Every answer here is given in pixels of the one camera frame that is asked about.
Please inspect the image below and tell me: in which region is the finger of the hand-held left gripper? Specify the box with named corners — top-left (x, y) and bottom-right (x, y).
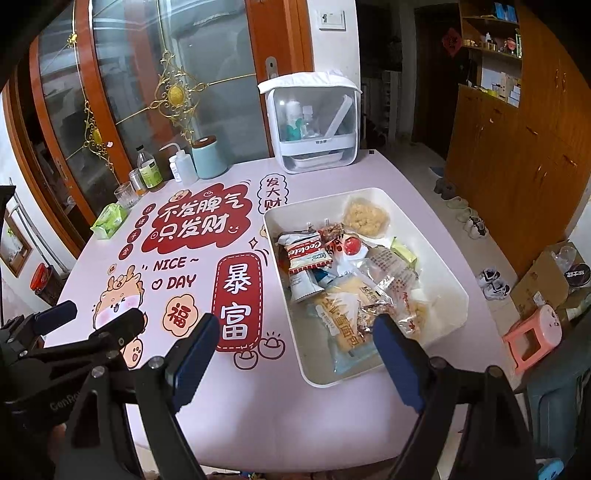
top-left (25, 307), bottom-right (147, 370)
top-left (0, 300), bottom-right (78, 343)

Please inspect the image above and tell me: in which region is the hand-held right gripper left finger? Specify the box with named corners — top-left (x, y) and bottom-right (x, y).
top-left (69, 314), bottom-right (221, 480)

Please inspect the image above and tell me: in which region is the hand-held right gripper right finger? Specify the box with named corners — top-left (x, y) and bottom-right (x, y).
top-left (372, 314), bottom-right (540, 480)

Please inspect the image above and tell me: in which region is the clear rice puff packet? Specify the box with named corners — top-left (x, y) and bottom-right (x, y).
top-left (342, 196), bottom-right (393, 238)
top-left (402, 300), bottom-right (439, 337)

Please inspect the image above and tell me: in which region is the nut brittle packet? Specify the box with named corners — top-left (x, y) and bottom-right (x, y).
top-left (365, 300), bottom-right (416, 337)

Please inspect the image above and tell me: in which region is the yellow bread packet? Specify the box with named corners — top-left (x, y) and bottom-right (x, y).
top-left (314, 277), bottom-right (386, 374)

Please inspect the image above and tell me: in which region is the green yellow small packet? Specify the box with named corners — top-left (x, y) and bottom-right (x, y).
top-left (390, 237), bottom-right (421, 268)

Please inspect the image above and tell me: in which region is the white grey packet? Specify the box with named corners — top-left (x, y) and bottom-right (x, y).
top-left (288, 268), bottom-right (328, 303)

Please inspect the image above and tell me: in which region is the red snack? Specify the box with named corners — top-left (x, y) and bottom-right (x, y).
top-left (339, 233), bottom-right (370, 259)

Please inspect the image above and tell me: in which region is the red white cookie packet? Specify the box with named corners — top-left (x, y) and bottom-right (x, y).
top-left (284, 233), bottom-right (335, 273)

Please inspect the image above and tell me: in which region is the white plastic storage bin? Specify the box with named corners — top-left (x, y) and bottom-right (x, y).
top-left (262, 187), bottom-right (471, 387)

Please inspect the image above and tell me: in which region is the wooden framed picture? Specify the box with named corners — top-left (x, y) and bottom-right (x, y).
top-left (0, 210), bottom-right (33, 278)

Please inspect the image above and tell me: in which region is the green tissue pack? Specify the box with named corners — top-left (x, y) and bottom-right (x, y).
top-left (90, 203), bottom-right (129, 240)

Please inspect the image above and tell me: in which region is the clear glass cup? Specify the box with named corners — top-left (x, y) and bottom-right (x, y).
top-left (113, 182), bottom-right (136, 208)

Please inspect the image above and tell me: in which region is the pink plastic stool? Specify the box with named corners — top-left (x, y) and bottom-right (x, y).
top-left (502, 305), bottom-right (568, 374)

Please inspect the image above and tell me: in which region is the teal sofa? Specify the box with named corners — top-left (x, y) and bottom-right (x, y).
top-left (526, 360), bottom-right (591, 480)

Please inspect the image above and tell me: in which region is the cardboard box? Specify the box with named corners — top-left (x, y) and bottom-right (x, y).
top-left (510, 240), bottom-right (591, 324)

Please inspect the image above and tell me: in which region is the glass bottle green label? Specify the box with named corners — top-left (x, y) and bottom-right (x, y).
top-left (135, 145), bottom-right (163, 190)

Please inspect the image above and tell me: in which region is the white squeeze bottle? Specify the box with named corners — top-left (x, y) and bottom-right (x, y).
top-left (159, 143), bottom-right (198, 183)

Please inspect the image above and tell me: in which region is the teal canister brown lid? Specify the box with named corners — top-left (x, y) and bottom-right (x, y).
top-left (191, 136), bottom-right (229, 181)

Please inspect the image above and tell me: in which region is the black round container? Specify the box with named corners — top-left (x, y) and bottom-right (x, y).
top-left (561, 261), bottom-right (591, 287)

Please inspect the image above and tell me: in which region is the wooden cabinet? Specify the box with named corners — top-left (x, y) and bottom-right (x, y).
top-left (445, 0), bottom-right (591, 278)

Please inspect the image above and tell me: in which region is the clear small bottle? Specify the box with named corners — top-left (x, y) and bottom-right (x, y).
top-left (302, 106), bottom-right (321, 139)

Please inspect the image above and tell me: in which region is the white teal tube bottle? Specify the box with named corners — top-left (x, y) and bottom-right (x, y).
top-left (284, 99), bottom-right (305, 141)

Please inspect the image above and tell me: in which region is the wooden framed glass door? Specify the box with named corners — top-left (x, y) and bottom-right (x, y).
top-left (0, 0), bottom-right (315, 278)

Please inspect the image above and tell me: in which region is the group of small cardboard boxes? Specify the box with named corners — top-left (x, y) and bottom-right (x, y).
top-left (475, 65), bottom-right (522, 107)

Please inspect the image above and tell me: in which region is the white cosmetic organizer box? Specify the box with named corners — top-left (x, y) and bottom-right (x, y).
top-left (257, 69), bottom-right (363, 175)

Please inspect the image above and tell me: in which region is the red paper door decoration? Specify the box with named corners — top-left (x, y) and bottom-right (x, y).
top-left (441, 28), bottom-right (462, 56)

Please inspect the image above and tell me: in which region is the white wall switch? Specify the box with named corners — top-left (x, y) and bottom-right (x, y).
top-left (318, 7), bottom-right (347, 32)

